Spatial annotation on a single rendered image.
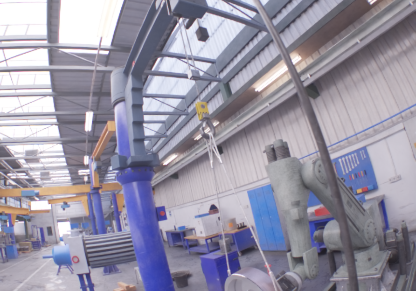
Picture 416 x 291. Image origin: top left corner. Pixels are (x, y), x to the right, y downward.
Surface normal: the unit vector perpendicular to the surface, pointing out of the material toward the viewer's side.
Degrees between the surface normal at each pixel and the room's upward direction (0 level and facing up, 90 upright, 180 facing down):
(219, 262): 90
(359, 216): 90
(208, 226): 90
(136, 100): 90
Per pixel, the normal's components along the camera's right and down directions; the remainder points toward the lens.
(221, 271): 0.49, -0.37
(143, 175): 0.61, 0.29
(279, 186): -0.87, -0.03
